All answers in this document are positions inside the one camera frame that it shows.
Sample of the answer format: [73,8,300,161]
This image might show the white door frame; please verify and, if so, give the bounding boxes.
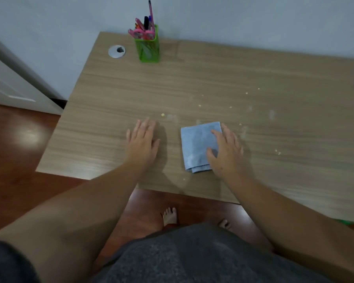
[0,30,68,101]

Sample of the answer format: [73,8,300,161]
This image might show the pink handled scissors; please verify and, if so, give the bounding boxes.
[128,28,156,40]

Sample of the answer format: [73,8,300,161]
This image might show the gray shirt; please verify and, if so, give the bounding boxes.
[0,223,335,283]

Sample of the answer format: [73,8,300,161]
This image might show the green mesh pen holder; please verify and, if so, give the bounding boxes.
[134,25,160,63]

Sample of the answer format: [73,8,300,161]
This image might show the white door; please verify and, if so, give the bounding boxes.
[0,51,63,116]

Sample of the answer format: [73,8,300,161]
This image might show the person's left foot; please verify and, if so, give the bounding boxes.
[161,207,178,227]

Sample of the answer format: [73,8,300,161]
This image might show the person's left hand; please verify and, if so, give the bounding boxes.
[124,117,160,168]

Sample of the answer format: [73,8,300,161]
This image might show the person's right forearm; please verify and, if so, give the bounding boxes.
[221,170,354,283]

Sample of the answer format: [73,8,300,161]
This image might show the long pink pen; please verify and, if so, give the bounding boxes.
[148,0,156,33]

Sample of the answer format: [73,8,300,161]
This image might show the scattered crumbs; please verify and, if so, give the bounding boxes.
[161,87,282,156]

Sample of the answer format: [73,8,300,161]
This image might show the person's left forearm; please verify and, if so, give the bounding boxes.
[0,161,150,283]

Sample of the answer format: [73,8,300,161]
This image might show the blue cleaning cloth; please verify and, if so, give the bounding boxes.
[181,121,222,174]

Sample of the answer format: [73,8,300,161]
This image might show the silver cable grommet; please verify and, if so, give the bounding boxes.
[108,45,126,59]

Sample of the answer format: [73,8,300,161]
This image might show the person's right hand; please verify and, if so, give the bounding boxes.
[206,123,245,178]

